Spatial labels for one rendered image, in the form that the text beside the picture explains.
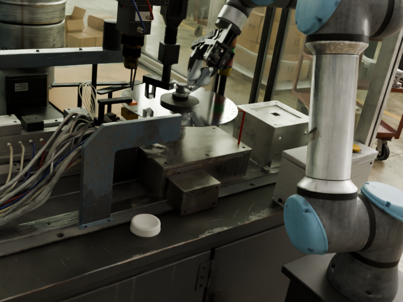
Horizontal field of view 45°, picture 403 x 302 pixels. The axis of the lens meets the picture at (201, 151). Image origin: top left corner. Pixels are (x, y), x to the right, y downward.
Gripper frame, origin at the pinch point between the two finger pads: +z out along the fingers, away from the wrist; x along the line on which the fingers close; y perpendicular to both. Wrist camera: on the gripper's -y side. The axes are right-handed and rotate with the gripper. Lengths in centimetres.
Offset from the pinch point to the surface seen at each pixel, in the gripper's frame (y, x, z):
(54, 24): -58, -29, 0
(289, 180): 26.0, 25.9, 9.5
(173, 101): 3.1, -4.0, 6.1
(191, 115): 10.6, -1.0, 7.4
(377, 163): -119, 222, -40
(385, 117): -192, 287, -96
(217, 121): 14.7, 4.5, 5.2
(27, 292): 38, -28, 53
